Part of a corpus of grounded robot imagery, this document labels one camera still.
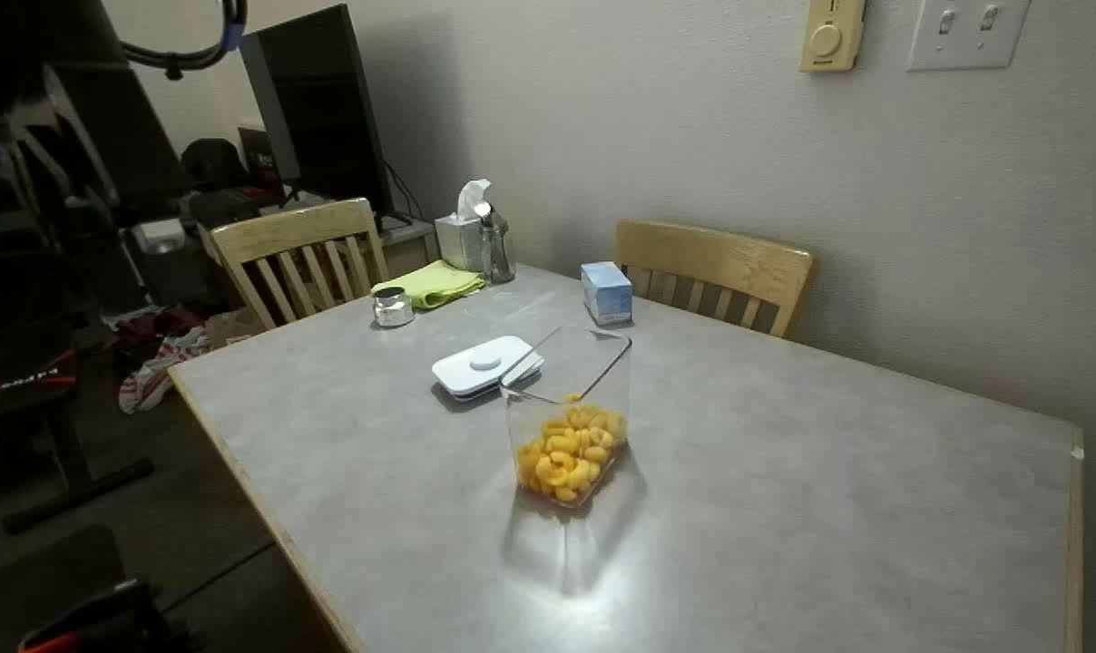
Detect white rectangular container lid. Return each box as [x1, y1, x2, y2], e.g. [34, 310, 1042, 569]
[429, 335, 547, 403]

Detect clear plastic food container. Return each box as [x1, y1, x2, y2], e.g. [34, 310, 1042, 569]
[493, 321, 638, 513]

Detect small light blue box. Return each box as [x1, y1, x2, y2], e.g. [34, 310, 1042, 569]
[577, 257, 638, 330]

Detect lime green cloth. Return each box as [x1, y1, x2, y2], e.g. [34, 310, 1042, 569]
[369, 257, 492, 317]

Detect white tissue box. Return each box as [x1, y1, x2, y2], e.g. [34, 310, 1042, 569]
[434, 174, 496, 272]

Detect wooden slat-back chair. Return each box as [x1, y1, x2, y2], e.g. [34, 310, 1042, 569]
[613, 213, 818, 343]
[205, 191, 394, 335]

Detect black monitor screen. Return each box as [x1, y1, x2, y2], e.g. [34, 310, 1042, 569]
[235, 0, 395, 223]

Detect red and white clothes pile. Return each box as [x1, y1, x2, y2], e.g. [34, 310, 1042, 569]
[114, 304, 261, 417]

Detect black metal stand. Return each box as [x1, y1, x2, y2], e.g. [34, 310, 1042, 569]
[0, 355, 159, 536]

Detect red and black bag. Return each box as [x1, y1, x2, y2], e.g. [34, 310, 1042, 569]
[15, 577, 190, 653]

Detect beige wall thermostat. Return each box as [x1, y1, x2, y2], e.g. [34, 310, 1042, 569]
[800, 0, 871, 75]

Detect black cable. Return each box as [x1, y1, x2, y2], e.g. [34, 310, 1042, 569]
[108, 0, 250, 79]

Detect white light switch plate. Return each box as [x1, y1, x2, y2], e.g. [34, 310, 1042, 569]
[908, 0, 1035, 72]

